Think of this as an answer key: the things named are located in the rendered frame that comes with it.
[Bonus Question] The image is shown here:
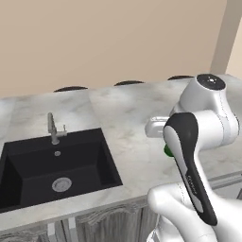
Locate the grey wooden drawer front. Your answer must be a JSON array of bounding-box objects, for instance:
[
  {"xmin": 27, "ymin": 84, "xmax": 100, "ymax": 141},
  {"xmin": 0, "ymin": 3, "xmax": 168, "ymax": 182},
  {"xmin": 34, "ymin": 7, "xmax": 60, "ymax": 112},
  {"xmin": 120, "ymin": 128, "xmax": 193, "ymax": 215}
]
[{"xmin": 207, "ymin": 170, "xmax": 242, "ymax": 191}]

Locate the black round stool seat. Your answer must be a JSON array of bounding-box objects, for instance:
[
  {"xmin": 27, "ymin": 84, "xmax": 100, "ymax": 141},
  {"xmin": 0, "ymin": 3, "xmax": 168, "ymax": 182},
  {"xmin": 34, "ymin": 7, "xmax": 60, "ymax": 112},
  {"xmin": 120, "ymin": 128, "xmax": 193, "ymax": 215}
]
[
  {"xmin": 166, "ymin": 75, "xmax": 195, "ymax": 81},
  {"xmin": 113, "ymin": 79, "xmax": 146, "ymax": 87},
  {"xmin": 53, "ymin": 85, "xmax": 90, "ymax": 94}
]

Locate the grey wooden cupboard door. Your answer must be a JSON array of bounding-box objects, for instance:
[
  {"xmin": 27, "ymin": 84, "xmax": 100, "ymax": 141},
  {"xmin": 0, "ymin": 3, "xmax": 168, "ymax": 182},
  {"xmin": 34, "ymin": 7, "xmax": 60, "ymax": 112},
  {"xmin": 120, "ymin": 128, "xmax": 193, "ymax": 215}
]
[
  {"xmin": 140, "ymin": 206, "xmax": 160, "ymax": 242},
  {"xmin": 0, "ymin": 227, "xmax": 49, "ymax": 242},
  {"xmin": 75, "ymin": 203, "xmax": 144, "ymax": 242}
]

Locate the black sink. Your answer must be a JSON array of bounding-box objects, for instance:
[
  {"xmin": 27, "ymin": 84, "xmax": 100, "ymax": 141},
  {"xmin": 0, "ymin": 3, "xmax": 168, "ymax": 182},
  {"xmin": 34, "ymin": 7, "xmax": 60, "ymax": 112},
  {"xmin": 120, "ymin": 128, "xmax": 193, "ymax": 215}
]
[{"xmin": 0, "ymin": 127, "xmax": 124, "ymax": 214}]

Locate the green cup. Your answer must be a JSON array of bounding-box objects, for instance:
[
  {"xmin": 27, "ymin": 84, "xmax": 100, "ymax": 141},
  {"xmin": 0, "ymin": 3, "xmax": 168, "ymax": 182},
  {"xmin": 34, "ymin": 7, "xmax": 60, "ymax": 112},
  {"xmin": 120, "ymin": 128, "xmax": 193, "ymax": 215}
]
[{"xmin": 163, "ymin": 144, "xmax": 174, "ymax": 158}]

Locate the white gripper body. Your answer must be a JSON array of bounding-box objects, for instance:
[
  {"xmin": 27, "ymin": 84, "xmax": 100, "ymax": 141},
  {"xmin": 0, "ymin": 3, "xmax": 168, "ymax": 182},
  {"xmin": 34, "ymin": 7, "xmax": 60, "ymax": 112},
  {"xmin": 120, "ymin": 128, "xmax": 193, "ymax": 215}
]
[{"xmin": 145, "ymin": 115, "xmax": 171, "ymax": 139}]

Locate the grey metal tap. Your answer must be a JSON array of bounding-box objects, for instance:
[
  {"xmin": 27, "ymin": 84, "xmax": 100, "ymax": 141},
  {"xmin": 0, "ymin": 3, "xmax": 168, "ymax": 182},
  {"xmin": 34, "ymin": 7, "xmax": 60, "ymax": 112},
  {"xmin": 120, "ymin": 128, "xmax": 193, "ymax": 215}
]
[{"xmin": 46, "ymin": 112, "xmax": 68, "ymax": 147}]

